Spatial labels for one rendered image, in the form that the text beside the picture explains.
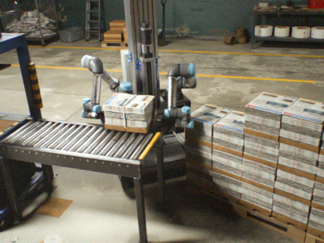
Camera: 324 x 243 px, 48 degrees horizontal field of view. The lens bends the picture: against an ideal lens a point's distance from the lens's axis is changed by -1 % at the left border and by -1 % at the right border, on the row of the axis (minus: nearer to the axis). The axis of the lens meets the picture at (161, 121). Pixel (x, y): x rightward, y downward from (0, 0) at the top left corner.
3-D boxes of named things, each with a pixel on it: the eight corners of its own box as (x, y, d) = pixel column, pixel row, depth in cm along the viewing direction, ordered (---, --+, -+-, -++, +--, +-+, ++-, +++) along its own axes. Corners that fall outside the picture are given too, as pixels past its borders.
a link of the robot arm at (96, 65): (108, 58, 315) (103, 113, 327) (100, 56, 322) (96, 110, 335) (97, 58, 306) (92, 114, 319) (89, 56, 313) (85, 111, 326)
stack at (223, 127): (206, 175, 383) (206, 103, 348) (319, 217, 316) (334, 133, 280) (185, 194, 356) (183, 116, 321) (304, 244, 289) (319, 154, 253)
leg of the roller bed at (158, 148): (166, 206, 340) (163, 143, 311) (164, 210, 335) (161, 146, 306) (160, 205, 341) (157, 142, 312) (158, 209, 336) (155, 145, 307)
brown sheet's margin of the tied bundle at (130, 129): (157, 119, 325) (157, 115, 323) (146, 133, 300) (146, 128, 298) (140, 118, 329) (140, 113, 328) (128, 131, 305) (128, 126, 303)
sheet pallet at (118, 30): (156, 41, 965) (155, 19, 941) (145, 48, 895) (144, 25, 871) (115, 40, 1001) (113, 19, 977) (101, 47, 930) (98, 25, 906)
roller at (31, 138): (54, 126, 335) (53, 121, 333) (23, 151, 294) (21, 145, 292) (50, 125, 336) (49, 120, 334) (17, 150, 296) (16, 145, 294)
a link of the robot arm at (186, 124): (194, 118, 311) (194, 126, 314) (181, 117, 314) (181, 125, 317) (192, 122, 304) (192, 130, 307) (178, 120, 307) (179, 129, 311)
